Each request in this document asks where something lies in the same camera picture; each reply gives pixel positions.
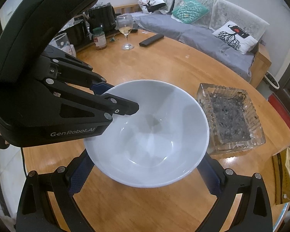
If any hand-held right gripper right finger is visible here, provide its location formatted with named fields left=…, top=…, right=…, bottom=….
left=197, top=153, right=273, bottom=232

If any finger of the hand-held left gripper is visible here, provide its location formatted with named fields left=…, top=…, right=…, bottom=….
left=42, top=48, right=116, bottom=95
left=44, top=77, right=140, bottom=126

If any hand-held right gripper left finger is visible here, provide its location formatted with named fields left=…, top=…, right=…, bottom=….
left=15, top=153, right=95, bottom=232

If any white bowl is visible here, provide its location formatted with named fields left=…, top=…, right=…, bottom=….
left=83, top=80, right=210, bottom=188

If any green lid jar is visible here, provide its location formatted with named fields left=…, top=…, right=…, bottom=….
left=92, top=27, right=107, bottom=51

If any glass tumbler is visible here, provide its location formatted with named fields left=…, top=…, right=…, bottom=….
left=49, top=32, right=77, bottom=56

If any black pot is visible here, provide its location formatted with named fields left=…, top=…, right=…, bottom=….
left=59, top=19, right=87, bottom=47

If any wine glass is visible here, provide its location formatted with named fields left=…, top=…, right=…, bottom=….
left=116, top=14, right=134, bottom=50

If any glass ashtray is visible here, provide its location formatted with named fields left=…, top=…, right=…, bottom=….
left=196, top=83, right=266, bottom=159

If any black remote control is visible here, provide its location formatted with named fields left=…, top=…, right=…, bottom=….
left=139, top=34, right=164, bottom=47

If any black electric kettle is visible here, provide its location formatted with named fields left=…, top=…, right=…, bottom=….
left=88, top=3, right=117, bottom=32

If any gold tissue box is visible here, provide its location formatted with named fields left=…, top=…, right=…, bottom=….
left=272, top=141, right=290, bottom=206

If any red door mat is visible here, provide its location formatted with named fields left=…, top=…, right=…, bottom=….
left=268, top=94, right=284, bottom=119

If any tree print cushion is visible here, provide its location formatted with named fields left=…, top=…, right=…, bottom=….
left=138, top=0, right=167, bottom=13

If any wooden sofa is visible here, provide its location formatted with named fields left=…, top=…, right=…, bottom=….
left=113, top=0, right=272, bottom=89

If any teal cushion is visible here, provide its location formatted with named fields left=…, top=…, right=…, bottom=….
left=171, top=0, right=209, bottom=25

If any grey trash bin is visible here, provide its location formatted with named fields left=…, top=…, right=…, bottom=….
left=263, top=71, right=279, bottom=92

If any white root print cushion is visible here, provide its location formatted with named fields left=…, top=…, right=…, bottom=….
left=211, top=20, right=257, bottom=55

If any white lace sofa cover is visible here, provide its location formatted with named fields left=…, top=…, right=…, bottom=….
left=144, top=0, right=270, bottom=41

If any black cable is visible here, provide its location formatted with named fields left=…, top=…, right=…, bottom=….
left=20, top=147, right=27, bottom=174

